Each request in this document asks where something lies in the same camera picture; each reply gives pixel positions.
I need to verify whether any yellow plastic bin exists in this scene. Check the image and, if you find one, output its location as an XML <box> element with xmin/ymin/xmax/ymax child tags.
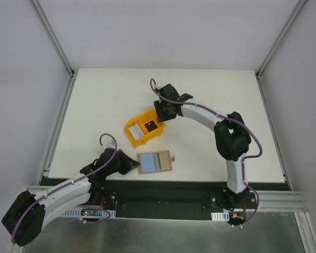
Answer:
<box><xmin>124</xmin><ymin>108</ymin><xmax>166</xmax><ymax>148</ymax></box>

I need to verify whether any brown leather card holder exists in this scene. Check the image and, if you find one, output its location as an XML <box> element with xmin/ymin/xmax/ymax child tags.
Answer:
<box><xmin>137</xmin><ymin>150</ymin><xmax>175</xmax><ymax>174</ymax></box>

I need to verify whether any gold card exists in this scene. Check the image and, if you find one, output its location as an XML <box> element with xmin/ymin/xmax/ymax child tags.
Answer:
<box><xmin>156</xmin><ymin>150</ymin><xmax>171</xmax><ymax>171</ymax></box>

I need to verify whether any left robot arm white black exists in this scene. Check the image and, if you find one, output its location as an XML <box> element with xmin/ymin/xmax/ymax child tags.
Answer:
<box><xmin>2</xmin><ymin>148</ymin><xmax>140</xmax><ymax>247</ymax></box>

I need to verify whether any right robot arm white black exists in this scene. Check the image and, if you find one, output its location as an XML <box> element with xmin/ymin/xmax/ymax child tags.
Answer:
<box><xmin>150</xmin><ymin>79</ymin><xmax>251</xmax><ymax>208</ymax></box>

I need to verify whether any black card in bin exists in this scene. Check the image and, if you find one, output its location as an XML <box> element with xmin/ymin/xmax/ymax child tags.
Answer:
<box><xmin>144</xmin><ymin>121</ymin><xmax>157</xmax><ymax>132</ymax></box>

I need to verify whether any stack of silver cards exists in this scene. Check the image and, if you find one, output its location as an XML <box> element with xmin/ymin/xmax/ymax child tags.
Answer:
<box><xmin>129</xmin><ymin>124</ymin><xmax>144</xmax><ymax>141</ymax></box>

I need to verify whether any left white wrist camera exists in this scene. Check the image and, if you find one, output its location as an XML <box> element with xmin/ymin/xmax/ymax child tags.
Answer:
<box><xmin>102</xmin><ymin>140</ymin><xmax>116</xmax><ymax>150</ymax></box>

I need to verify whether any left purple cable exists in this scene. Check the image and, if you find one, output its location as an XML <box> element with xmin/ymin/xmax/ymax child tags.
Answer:
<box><xmin>10</xmin><ymin>133</ymin><xmax>119</xmax><ymax>245</ymax></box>

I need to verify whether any purple cable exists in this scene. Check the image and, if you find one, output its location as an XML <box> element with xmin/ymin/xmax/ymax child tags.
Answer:
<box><xmin>150</xmin><ymin>77</ymin><xmax>263</xmax><ymax>185</ymax></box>
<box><xmin>10</xmin><ymin>133</ymin><xmax>119</xmax><ymax>245</ymax></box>

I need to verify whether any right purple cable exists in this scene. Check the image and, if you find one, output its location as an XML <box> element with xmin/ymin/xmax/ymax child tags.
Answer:
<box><xmin>150</xmin><ymin>77</ymin><xmax>263</xmax><ymax>185</ymax></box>

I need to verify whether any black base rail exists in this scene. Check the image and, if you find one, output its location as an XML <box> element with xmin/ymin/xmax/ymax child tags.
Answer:
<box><xmin>39</xmin><ymin>178</ymin><xmax>290</xmax><ymax>219</ymax></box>

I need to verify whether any left white cable duct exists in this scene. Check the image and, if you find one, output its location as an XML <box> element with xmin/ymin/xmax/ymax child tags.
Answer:
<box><xmin>60</xmin><ymin>207</ymin><xmax>116</xmax><ymax>219</ymax></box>

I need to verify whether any white cable duct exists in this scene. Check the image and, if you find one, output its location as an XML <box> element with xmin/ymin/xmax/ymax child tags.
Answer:
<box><xmin>60</xmin><ymin>207</ymin><xmax>116</xmax><ymax>219</ymax></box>
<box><xmin>211</xmin><ymin>212</ymin><xmax>230</xmax><ymax>222</ymax></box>

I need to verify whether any right white cable duct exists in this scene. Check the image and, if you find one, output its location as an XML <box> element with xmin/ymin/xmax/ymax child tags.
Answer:
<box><xmin>211</xmin><ymin>212</ymin><xmax>230</xmax><ymax>222</ymax></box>

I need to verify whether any left aluminium frame post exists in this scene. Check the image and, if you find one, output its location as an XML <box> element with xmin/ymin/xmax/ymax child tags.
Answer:
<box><xmin>28</xmin><ymin>0</ymin><xmax>78</xmax><ymax>77</ymax></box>

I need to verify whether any aluminium frame post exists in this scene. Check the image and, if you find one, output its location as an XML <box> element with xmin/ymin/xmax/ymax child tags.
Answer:
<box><xmin>28</xmin><ymin>0</ymin><xmax>78</xmax><ymax>77</ymax></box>
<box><xmin>254</xmin><ymin>0</ymin><xmax>309</xmax><ymax>79</ymax></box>

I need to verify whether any right aluminium frame post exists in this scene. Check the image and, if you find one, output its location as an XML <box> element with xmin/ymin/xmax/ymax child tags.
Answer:
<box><xmin>254</xmin><ymin>0</ymin><xmax>309</xmax><ymax>79</ymax></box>

